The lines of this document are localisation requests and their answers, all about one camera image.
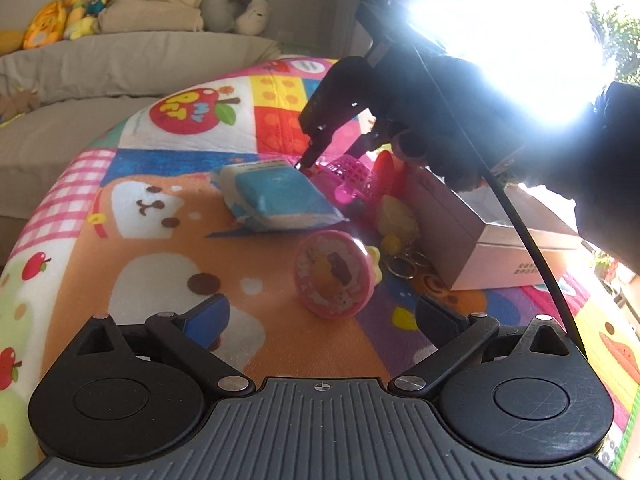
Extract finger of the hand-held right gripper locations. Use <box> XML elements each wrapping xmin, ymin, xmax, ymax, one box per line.
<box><xmin>345</xmin><ymin>127</ymin><xmax>397</xmax><ymax>164</ymax></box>
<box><xmin>298</xmin><ymin>56</ymin><xmax>373</xmax><ymax>170</ymax></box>

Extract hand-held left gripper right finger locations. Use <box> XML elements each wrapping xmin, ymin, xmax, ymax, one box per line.
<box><xmin>389</xmin><ymin>296</ymin><xmax>573</xmax><ymax>397</ymax></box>

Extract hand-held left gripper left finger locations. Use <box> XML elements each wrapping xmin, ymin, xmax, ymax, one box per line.
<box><xmin>77</xmin><ymin>294</ymin><xmax>253</xmax><ymax>397</ymax></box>

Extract pink plastic basket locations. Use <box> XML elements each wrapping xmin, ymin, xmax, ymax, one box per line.
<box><xmin>320</xmin><ymin>152</ymin><xmax>373</xmax><ymax>206</ymax></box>

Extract pink cardboard box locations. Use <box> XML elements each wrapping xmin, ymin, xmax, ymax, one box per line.
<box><xmin>402</xmin><ymin>162</ymin><xmax>583</xmax><ymax>292</ymax></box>

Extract blue wet cotton pack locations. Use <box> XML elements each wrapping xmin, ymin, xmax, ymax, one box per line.
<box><xmin>218</xmin><ymin>158</ymin><xmax>347</xmax><ymax>233</ymax></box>

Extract person's right hand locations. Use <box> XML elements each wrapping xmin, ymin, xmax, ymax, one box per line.
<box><xmin>387</xmin><ymin>55</ymin><xmax>531</xmax><ymax>193</ymax></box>

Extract red plastic toy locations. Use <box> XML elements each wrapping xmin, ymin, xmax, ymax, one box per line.
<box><xmin>372</xmin><ymin>150</ymin><xmax>412</xmax><ymax>197</ymax></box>

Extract metal key rings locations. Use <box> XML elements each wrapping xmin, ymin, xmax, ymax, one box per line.
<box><xmin>385</xmin><ymin>251</ymin><xmax>437</xmax><ymax>279</ymax></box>

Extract colourful printed play mat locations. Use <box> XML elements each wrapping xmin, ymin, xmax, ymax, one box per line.
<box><xmin>0</xmin><ymin>57</ymin><xmax>640</xmax><ymax>461</ymax></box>

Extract pink round toy case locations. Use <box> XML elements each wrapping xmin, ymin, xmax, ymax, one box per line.
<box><xmin>294</xmin><ymin>230</ymin><xmax>383</xmax><ymax>320</ymax></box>

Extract white cat plush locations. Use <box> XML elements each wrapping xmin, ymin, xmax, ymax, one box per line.
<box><xmin>235</xmin><ymin>0</ymin><xmax>271</xmax><ymax>36</ymax></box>

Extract grey neck pillow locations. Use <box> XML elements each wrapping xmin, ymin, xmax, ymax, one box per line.
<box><xmin>200</xmin><ymin>0</ymin><xmax>271</xmax><ymax>36</ymax></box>

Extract beige pillow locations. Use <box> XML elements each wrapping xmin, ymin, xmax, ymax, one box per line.
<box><xmin>97</xmin><ymin>0</ymin><xmax>213</xmax><ymax>33</ymax></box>

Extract beige sofa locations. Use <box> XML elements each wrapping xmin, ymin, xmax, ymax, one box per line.
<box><xmin>0</xmin><ymin>30</ymin><xmax>283</xmax><ymax>271</ymax></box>

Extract green palm plant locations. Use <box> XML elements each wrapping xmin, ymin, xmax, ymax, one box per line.
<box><xmin>590</xmin><ymin>0</ymin><xmax>640</xmax><ymax>76</ymax></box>

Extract brown plush toy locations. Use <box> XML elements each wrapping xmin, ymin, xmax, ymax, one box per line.
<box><xmin>0</xmin><ymin>87</ymin><xmax>41</xmax><ymax>121</ymax></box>

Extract yellow plush keychain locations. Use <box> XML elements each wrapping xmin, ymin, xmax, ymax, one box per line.
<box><xmin>376</xmin><ymin>195</ymin><xmax>421</xmax><ymax>257</ymax></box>

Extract black cable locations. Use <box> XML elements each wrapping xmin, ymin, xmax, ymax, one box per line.
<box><xmin>412</xmin><ymin>40</ymin><xmax>588</xmax><ymax>361</ymax></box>

